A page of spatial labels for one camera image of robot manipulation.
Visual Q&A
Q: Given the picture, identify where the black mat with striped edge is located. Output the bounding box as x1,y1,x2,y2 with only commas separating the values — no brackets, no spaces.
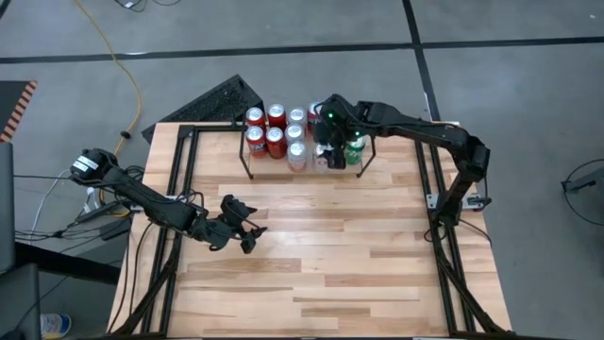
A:
0,79,39,143

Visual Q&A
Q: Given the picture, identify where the yellow cable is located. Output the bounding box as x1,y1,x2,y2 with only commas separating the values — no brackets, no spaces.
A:
74,0,143,157

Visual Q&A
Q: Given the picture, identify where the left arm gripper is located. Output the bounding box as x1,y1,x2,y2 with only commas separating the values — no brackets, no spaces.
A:
203,194,269,256

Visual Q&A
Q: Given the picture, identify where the grey power strip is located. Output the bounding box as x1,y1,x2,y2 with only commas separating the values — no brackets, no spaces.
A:
83,186,143,219

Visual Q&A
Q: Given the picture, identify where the black metal table frame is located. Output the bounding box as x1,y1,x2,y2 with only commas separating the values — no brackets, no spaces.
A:
108,123,515,340

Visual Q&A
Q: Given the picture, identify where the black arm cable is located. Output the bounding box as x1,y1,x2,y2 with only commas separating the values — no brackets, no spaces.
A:
422,207,495,249

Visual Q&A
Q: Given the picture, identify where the black floor beam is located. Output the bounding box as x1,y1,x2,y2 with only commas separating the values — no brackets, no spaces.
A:
13,240,122,286

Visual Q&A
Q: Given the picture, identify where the white and blue container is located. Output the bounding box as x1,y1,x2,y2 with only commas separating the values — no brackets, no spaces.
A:
40,313,73,339

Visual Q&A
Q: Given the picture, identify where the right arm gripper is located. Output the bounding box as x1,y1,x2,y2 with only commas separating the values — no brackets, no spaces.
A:
314,93,367,170

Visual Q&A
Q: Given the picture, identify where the white cable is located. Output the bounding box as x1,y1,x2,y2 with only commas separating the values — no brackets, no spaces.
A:
27,169,72,237

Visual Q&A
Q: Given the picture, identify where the red Coca-Cola Zero can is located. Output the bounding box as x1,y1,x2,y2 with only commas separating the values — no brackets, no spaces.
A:
266,103,288,131
265,126,288,161

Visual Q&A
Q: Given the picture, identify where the green Sprite can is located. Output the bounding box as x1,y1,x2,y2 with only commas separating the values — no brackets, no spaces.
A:
344,135,367,166

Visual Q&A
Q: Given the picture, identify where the black floor cable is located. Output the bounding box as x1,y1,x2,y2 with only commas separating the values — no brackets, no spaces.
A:
112,0,183,13

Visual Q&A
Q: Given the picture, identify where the black power adapter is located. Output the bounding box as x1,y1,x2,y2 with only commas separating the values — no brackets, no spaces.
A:
96,217,133,242

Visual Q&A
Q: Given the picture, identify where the silver and red soda can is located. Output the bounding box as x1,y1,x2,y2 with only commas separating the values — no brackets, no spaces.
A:
313,144,333,174
286,106,309,127
284,123,307,144
286,141,309,174

